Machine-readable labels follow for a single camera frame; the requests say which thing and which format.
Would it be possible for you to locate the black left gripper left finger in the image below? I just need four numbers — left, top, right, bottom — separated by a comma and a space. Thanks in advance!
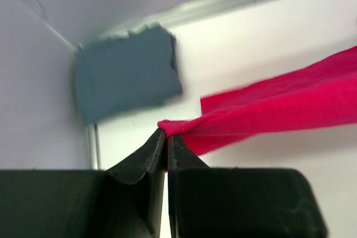
1, 129, 166, 237

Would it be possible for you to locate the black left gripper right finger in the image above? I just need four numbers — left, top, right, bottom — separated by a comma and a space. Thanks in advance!
167, 135, 328, 237

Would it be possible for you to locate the aluminium table frame rail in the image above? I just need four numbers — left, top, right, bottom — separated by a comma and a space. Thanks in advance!
83, 0, 357, 171

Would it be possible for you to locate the green folded t shirt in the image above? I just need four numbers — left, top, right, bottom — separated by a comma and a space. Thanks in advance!
128, 22, 162, 36

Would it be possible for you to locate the grey folded t shirt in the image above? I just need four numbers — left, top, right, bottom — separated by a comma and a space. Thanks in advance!
74, 27, 182, 125

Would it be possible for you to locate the red t shirt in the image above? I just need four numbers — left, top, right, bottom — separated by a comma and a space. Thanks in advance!
157, 47, 356, 156

